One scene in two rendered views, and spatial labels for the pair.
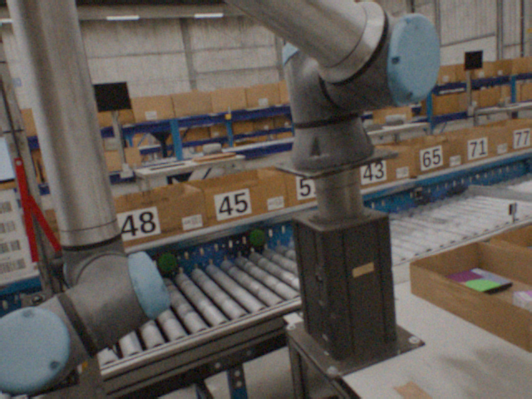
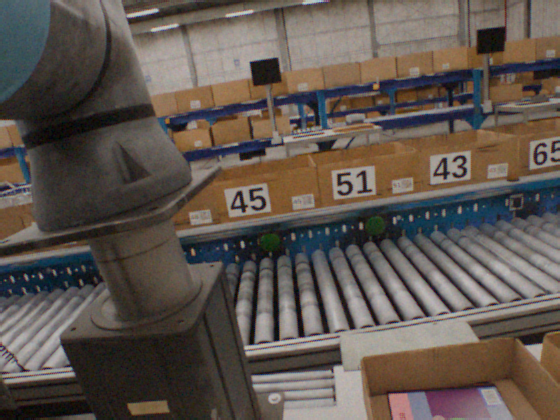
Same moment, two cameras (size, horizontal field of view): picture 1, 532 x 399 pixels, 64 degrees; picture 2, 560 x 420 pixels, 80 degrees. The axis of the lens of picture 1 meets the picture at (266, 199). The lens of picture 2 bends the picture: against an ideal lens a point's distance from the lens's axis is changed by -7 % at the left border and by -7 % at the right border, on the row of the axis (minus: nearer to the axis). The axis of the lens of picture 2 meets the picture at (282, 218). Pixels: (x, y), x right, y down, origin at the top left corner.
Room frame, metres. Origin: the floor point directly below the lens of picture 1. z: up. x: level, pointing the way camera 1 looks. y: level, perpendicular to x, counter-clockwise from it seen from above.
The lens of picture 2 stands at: (0.68, -0.53, 1.29)
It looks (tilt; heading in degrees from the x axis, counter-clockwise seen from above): 18 degrees down; 26
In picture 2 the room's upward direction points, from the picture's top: 9 degrees counter-clockwise
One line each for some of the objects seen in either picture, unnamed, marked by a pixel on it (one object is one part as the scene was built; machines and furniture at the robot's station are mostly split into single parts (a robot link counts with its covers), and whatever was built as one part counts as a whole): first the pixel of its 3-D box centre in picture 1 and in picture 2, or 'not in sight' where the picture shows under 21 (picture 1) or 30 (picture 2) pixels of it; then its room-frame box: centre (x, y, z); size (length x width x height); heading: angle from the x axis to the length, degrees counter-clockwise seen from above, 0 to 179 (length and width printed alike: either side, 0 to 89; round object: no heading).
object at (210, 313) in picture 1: (199, 300); not in sight; (1.38, 0.28, 0.72); 0.52 x 0.05 x 0.05; 25
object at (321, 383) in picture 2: not in sight; (265, 388); (1.16, -0.19, 0.74); 0.28 x 0.02 x 0.02; 110
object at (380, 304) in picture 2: not in sight; (368, 281); (1.65, -0.31, 0.72); 0.52 x 0.05 x 0.05; 25
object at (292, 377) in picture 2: not in sight; (266, 379); (1.18, -0.18, 0.74); 0.28 x 0.02 x 0.02; 110
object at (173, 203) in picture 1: (152, 214); (175, 202); (1.78, 0.49, 0.96); 0.39 x 0.29 x 0.17; 115
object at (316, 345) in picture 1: (343, 277); (180, 384); (0.98, -0.17, 0.91); 0.26 x 0.26 x 0.33; 20
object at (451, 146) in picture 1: (420, 155); (538, 146); (2.44, -0.92, 0.96); 0.39 x 0.29 x 0.17; 115
